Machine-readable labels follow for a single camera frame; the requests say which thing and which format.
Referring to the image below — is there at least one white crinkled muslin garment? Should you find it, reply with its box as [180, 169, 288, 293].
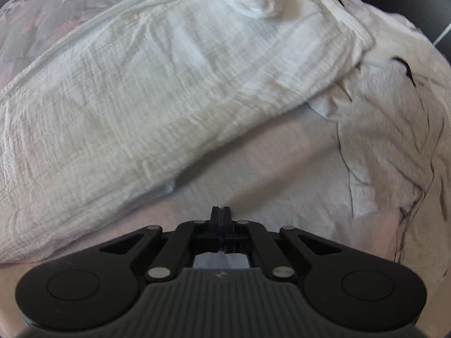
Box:
[1, 0, 373, 263]

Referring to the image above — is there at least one white smooth shirt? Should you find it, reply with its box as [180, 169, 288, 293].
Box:
[310, 0, 450, 292]

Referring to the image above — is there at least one black garment under pile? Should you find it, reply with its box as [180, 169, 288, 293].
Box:
[391, 57, 416, 87]

